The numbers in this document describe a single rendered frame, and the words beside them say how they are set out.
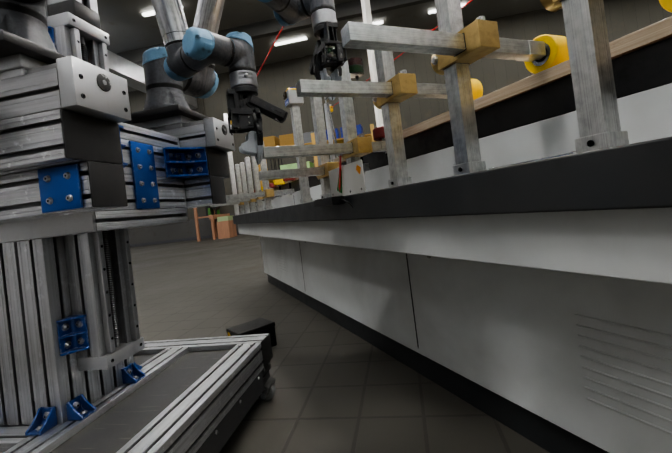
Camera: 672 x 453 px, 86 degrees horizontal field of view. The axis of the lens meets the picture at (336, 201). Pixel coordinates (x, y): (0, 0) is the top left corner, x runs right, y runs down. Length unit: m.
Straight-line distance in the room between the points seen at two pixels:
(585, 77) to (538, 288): 0.53
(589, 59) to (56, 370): 1.25
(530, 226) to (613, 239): 0.13
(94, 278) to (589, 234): 1.08
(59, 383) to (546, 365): 1.17
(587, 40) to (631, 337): 0.55
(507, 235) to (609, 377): 0.37
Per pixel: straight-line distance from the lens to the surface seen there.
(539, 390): 1.10
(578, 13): 0.65
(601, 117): 0.61
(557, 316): 0.98
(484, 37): 0.76
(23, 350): 1.24
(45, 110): 0.85
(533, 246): 0.71
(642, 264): 0.63
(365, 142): 1.13
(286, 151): 1.07
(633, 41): 0.84
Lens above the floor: 0.67
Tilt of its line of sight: 1 degrees up
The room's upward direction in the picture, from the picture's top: 7 degrees counter-clockwise
